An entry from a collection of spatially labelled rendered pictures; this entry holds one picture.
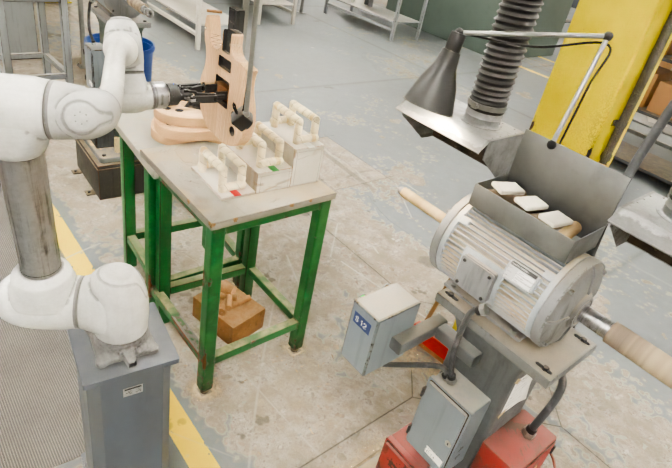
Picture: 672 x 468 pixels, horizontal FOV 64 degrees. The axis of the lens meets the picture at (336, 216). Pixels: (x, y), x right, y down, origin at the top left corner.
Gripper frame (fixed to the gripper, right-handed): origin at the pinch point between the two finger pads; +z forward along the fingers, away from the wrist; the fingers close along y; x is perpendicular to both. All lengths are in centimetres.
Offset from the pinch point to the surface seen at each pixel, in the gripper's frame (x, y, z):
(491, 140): 22, 97, 24
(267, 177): -30.7, 13.7, 15.7
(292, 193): -37.3, 18.2, 25.7
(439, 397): -41, 120, 6
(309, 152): -22.3, 13.8, 34.3
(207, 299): -74, 25, -12
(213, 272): -61, 25, -11
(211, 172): -36.3, -5.9, 2.0
